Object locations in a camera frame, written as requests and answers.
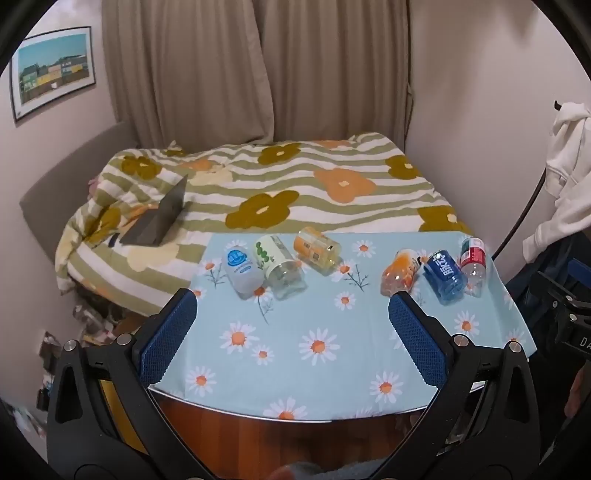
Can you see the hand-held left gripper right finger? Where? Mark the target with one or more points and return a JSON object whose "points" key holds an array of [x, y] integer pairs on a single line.
{"points": [[418, 341]]}

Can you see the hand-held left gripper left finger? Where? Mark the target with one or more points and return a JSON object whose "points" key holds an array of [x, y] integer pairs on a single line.
{"points": [[168, 332]]}

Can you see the white bottle blue label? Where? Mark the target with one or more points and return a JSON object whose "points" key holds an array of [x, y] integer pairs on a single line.
{"points": [[241, 270]]}

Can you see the clear bottle green label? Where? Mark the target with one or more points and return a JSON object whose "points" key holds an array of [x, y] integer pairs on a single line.
{"points": [[278, 267]]}

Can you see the clear bottle orange label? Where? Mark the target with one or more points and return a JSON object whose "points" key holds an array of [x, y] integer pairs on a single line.
{"points": [[317, 251]]}

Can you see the dark blue garment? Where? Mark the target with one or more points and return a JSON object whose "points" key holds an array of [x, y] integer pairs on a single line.
{"points": [[549, 272]]}

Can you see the blue label plastic bottle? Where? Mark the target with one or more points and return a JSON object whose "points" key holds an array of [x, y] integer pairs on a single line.
{"points": [[443, 276]]}

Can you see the orange drink bottle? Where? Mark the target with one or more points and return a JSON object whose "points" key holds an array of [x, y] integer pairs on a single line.
{"points": [[399, 273]]}

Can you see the patterned cloth pile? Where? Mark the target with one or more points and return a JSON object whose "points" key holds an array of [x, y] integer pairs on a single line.
{"points": [[92, 321]]}

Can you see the red green label bottle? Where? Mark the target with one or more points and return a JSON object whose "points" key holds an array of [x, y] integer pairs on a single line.
{"points": [[473, 263]]}

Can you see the grey laptop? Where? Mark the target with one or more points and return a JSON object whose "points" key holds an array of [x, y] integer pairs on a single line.
{"points": [[157, 217]]}

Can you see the light blue daisy tablecloth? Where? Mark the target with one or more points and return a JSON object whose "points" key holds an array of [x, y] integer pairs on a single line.
{"points": [[300, 323]]}

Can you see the white hoodie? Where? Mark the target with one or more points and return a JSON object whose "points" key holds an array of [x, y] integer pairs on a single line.
{"points": [[570, 184]]}

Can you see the striped flower blanket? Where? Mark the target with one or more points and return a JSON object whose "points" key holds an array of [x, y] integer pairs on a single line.
{"points": [[323, 207]]}

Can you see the grey bed headboard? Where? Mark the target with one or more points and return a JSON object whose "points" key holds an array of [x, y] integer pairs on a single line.
{"points": [[60, 184]]}

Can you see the beige curtain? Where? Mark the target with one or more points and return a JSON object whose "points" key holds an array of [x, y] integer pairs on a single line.
{"points": [[184, 69], [337, 69]]}

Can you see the framed wall picture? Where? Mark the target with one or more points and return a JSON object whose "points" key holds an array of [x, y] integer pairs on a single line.
{"points": [[53, 71]]}

